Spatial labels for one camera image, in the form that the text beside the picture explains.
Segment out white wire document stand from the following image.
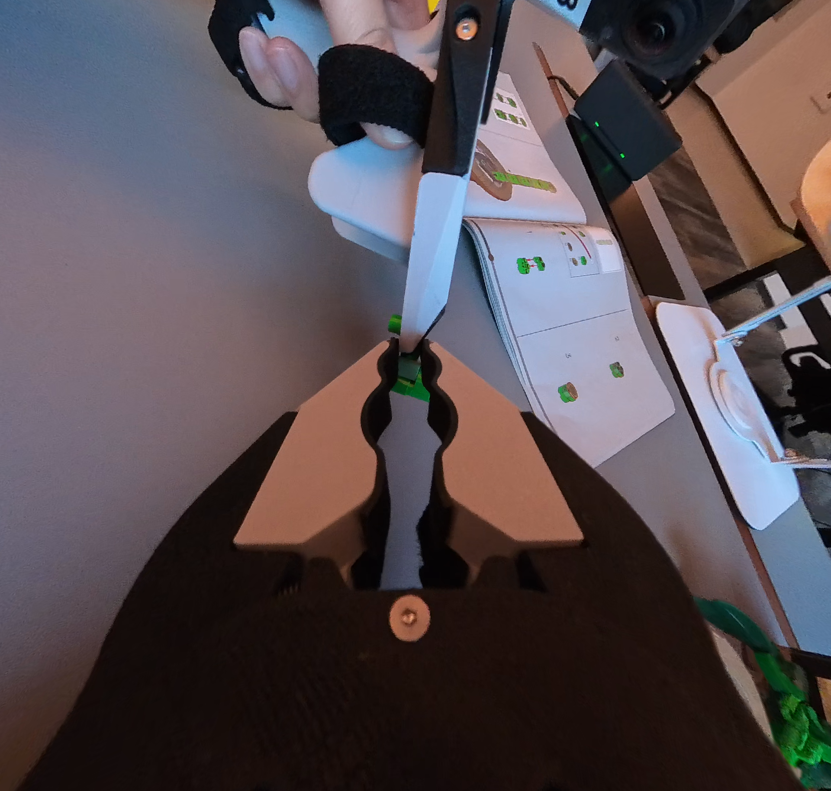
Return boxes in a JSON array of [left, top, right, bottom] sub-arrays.
[[656, 278, 831, 531]]

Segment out light wooden board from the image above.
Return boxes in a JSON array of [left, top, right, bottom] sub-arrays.
[[799, 142, 831, 247]]

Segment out green toy bamboo leaves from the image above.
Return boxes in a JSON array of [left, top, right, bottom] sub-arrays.
[[695, 598, 831, 791]]

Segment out green hooked stalk piece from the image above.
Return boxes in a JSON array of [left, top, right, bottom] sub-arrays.
[[387, 314, 431, 404]]

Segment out open instruction booklet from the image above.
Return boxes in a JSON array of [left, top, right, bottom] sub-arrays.
[[454, 71, 676, 469]]

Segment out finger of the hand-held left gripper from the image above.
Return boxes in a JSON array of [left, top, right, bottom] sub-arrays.
[[399, 171, 470, 356]]

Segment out grey desk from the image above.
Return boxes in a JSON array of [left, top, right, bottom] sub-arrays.
[[0, 0, 819, 791]]

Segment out black device with green lights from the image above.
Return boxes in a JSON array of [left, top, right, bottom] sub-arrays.
[[566, 61, 683, 204]]

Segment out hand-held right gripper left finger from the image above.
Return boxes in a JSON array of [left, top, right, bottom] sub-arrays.
[[232, 338, 400, 591]]

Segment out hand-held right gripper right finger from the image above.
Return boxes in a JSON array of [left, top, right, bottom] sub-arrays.
[[415, 338, 584, 589]]

